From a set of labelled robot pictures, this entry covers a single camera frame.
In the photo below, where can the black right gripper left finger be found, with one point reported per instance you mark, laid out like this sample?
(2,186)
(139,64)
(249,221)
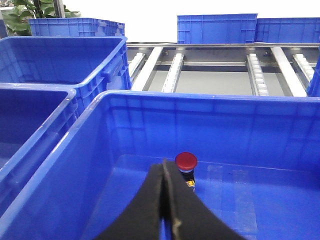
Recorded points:
(141,219)

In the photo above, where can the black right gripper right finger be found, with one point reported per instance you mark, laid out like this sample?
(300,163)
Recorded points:
(188,218)

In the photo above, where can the red mushroom push button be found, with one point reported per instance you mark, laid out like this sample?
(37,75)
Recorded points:
(186,163)

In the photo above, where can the large blue crate right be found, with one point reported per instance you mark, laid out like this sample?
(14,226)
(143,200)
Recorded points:
(258,164)

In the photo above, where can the large blue crate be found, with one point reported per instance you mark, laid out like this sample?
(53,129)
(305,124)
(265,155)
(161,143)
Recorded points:
(258,164)
(33,119)

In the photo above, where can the large blue crate left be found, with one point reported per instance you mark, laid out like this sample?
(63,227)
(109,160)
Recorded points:
(33,119)

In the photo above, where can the steel roller conveyor rack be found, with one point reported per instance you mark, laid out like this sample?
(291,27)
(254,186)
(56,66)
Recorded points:
(253,69)

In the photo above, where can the blue crate far left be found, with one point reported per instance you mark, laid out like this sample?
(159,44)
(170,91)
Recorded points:
(90,65)

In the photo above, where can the blue crate far right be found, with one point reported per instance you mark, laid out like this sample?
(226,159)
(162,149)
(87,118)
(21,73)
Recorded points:
(313,89)

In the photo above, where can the distant blue crate centre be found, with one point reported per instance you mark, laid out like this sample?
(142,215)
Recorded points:
(216,28)

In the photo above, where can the distant blue crate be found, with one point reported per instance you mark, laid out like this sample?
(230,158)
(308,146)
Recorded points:
(75,27)
(300,30)
(216,28)

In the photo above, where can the distant blue crate left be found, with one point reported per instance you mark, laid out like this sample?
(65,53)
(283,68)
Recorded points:
(75,27)

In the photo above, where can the distant blue crate right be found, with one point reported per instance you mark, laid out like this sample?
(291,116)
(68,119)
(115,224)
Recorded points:
(300,30)

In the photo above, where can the green potted plant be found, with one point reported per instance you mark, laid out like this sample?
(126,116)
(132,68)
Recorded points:
(16,19)

